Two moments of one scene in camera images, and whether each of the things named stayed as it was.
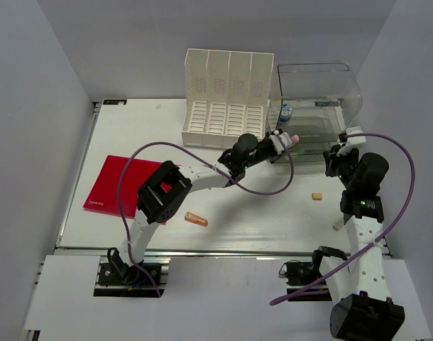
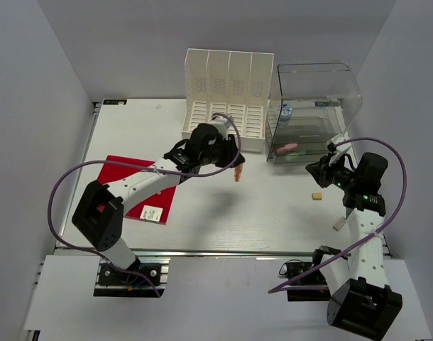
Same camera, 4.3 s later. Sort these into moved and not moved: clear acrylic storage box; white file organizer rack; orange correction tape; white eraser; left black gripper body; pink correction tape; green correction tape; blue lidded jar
Moved: orange correction tape; left black gripper body; pink correction tape
Not moved: green correction tape; white file organizer rack; white eraser; clear acrylic storage box; blue lidded jar
